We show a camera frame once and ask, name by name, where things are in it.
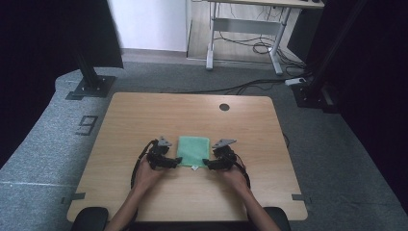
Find white power strip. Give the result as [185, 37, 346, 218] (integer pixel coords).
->
[284, 76, 308, 88]

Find person's left hand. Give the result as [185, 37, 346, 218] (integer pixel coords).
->
[133, 156, 168, 195]

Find black curtain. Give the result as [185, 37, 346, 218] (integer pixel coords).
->
[0, 0, 125, 168]
[304, 0, 408, 214]

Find green microfibre towel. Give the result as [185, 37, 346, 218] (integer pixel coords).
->
[176, 135, 212, 171]

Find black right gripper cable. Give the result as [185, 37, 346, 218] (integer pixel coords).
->
[233, 153, 252, 191]

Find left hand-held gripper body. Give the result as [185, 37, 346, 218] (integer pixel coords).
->
[145, 136, 173, 170]

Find person's right hand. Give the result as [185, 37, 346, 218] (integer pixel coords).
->
[217, 166, 252, 197]

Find long black floor cable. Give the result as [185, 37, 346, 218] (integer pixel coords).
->
[162, 78, 290, 96]

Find dark box under desk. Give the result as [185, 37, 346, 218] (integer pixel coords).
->
[286, 7, 319, 64]

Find white metal frame desk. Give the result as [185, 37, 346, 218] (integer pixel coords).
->
[205, 0, 325, 77]

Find black metal stand with base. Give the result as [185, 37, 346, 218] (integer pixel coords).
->
[291, 0, 369, 115]
[64, 41, 116, 101]

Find grey tape strip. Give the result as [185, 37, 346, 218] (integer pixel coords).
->
[291, 193, 313, 205]
[60, 192, 88, 206]

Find coiled black cables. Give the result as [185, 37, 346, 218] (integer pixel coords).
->
[214, 30, 306, 70]

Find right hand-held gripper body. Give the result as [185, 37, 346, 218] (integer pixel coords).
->
[211, 138, 238, 171]

